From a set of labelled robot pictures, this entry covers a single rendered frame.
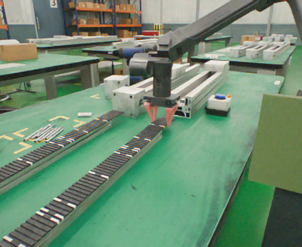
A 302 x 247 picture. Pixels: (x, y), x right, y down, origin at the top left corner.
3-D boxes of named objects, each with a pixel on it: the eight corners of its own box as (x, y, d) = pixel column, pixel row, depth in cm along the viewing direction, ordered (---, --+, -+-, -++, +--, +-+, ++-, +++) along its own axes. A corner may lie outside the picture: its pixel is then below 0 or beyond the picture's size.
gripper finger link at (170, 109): (158, 120, 84) (159, 93, 81) (178, 123, 81) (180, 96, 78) (150, 127, 79) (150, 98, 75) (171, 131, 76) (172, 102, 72)
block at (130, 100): (140, 119, 92) (140, 94, 89) (112, 114, 97) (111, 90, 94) (150, 112, 100) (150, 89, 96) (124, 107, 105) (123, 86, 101)
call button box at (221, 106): (226, 117, 95) (228, 101, 92) (201, 113, 99) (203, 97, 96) (230, 110, 101) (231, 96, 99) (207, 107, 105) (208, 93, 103)
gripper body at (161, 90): (151, 96, 82) (151, 74, 79) (180, 100, 78) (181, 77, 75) (142, 101, 77) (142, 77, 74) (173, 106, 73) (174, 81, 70)
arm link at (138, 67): (171, 34, 72) (175, 53, 80) (135, 33, 76) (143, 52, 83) (163, 67, 68) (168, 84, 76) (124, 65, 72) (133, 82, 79)
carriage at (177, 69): (175, 82, 125) (175, 69, 122) (155, 80, 130) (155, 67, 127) (185, 76, 138) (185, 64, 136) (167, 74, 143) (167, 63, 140)
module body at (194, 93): (190, 119, 93) (191, 96, 90) (165, 114, 97) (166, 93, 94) (227, 79, 159) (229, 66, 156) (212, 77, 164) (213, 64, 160)
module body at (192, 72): (145, 111, 101) (145, 91, 98) (124, 107, 105) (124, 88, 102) (199, 76, 167) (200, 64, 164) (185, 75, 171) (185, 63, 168)
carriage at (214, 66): (222, 76, 138) (224, 64, 135) (203, 74, 142) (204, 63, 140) (227, 72, 151) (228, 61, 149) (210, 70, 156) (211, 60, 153)
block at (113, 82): (127, 100, 115) (126, 80, 111) (104, 98, 118) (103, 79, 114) (134, 94, 124) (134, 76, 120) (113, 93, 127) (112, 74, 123)
